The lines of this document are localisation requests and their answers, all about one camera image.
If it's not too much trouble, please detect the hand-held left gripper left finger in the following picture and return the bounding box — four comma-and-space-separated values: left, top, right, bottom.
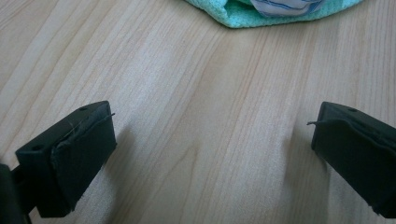
14, 100, 118, 218

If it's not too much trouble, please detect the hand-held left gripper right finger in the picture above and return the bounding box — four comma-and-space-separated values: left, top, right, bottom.
306, 101, 396, 219

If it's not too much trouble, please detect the white blue-striped cloth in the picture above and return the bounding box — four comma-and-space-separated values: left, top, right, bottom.
249, 0, 327, 18

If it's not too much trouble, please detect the turquoise knitted cloth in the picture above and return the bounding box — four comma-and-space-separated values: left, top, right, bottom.
184, 0, 365, 29

